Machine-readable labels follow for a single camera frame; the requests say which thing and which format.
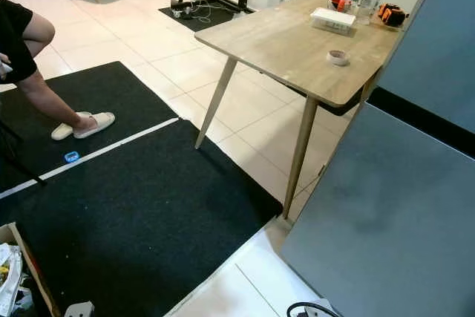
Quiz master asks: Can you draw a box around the open cardboard box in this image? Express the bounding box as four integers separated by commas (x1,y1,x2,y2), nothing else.
0,220,62,317

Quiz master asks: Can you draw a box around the small black mat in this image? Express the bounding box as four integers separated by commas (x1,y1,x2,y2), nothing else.
158,0,250,33

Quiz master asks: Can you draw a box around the light wooden table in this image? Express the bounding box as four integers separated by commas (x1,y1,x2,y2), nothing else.
193,0,407,221

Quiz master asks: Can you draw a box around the black floor mat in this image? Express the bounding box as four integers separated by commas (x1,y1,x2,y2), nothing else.
0,61,179,192
0,120,284,317

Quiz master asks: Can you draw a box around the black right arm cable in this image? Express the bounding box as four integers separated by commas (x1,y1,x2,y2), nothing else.
287,301,342,317

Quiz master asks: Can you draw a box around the grey fridge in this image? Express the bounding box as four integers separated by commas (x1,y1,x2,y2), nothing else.
319,0,475,137

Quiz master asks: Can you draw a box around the beige masking tape roll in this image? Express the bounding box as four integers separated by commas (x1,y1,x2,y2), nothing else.
327,50,352,68

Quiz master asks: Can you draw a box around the white floor tape strip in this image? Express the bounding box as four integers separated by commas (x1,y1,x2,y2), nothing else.
0,117,180,200

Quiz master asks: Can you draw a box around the white plastic bag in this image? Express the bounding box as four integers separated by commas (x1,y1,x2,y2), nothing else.
0,243,35,317

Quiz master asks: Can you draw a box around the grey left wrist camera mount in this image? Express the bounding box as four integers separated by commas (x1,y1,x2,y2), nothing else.
65,301,96,317

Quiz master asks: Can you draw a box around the orange black small fan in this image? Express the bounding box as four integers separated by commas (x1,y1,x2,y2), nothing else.
377,3,396,24
390,7,408,28

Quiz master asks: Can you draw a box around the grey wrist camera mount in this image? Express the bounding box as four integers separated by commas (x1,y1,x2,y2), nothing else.
65,301,96,317
312,299,339,317

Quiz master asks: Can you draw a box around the white lidded food container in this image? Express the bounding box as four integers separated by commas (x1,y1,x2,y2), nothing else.
309,7,358,36

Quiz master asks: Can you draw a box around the beige slipper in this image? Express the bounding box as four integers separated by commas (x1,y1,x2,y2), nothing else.
73,111,117,140
51,120,79,142

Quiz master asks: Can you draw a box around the seated person in black shorts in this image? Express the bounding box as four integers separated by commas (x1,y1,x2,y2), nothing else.
0,0,94,128

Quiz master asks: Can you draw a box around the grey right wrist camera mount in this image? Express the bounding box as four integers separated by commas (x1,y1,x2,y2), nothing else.
312,299,339,317

